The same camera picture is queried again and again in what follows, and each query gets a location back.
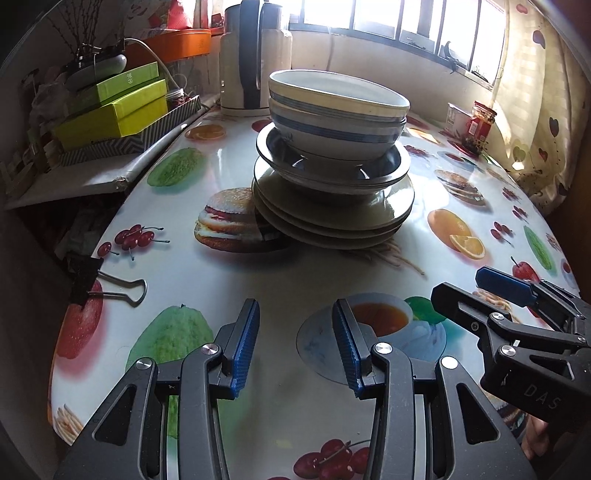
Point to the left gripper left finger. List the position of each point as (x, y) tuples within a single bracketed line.
[(241, 346)]

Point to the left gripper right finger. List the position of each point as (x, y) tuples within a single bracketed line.
[(353, 349)]

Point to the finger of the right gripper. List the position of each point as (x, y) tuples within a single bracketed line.
[(510, 288), (471, 313)]

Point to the cream plate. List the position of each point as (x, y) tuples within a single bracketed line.
[(315, 239), (375, 211), (285, 219)]

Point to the stainless steel bowl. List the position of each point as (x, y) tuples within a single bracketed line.
[(329, 175)]

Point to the white blue-striped bowl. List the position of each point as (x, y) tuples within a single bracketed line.
[(334, 137), (336, 93)]

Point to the right hand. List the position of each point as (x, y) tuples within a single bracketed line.
[(536, 439)]

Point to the red-label sauce jar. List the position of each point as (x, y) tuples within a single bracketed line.
[(481, 121)]

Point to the black binder clip left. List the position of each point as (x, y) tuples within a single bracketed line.
[(90, 281)]

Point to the heart-patterned curtain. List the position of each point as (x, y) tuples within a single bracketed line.
[(542, 99)]

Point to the zigzag patterned tray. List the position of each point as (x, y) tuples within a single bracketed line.
[(136, 143)]

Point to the lower yellow-green box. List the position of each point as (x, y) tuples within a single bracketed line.
[(125, 116)]

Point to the window metal bars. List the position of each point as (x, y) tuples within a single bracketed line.
[(466, 36)]

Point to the upper green box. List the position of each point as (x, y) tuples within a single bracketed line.
[(112, 88)]

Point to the white electric kettle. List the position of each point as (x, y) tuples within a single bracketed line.
[(255, 43)]

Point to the orange box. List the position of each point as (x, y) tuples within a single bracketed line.
[(169, 47)]

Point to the grey oval vase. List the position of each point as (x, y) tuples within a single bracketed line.
[(96, 72)]

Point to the red snack bag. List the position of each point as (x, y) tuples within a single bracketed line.
[(173, 15)]

